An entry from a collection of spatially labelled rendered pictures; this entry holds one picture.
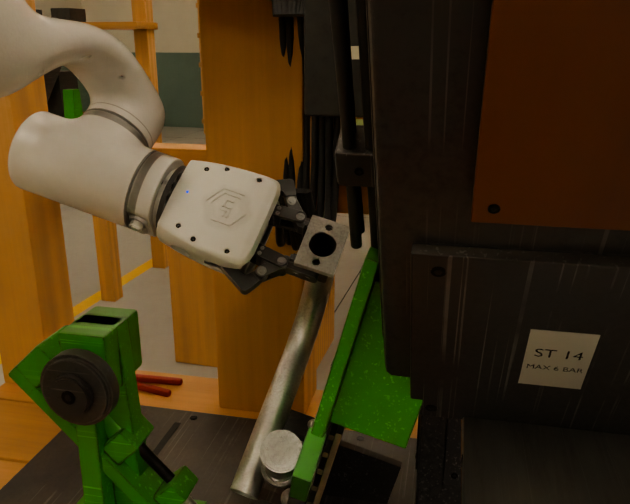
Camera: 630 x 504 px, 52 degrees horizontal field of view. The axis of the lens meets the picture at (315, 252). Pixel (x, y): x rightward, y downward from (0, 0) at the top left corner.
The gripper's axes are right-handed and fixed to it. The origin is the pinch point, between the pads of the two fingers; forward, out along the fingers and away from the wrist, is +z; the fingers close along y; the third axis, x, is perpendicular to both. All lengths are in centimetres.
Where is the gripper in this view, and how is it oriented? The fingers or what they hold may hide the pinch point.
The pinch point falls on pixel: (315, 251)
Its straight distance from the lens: 64.9
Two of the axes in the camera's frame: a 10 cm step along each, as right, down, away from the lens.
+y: 3.4, -8.5, 3.9
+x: -0.7, 3.9, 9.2
